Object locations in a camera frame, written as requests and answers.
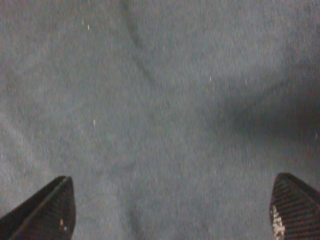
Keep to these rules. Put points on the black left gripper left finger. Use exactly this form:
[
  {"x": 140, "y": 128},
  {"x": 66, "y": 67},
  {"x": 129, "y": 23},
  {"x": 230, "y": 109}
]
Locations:
[{"x": 49, "y": 214}]

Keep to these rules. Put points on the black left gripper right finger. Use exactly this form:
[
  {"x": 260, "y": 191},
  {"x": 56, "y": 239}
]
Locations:
[{"x": 294, "y": 209}]

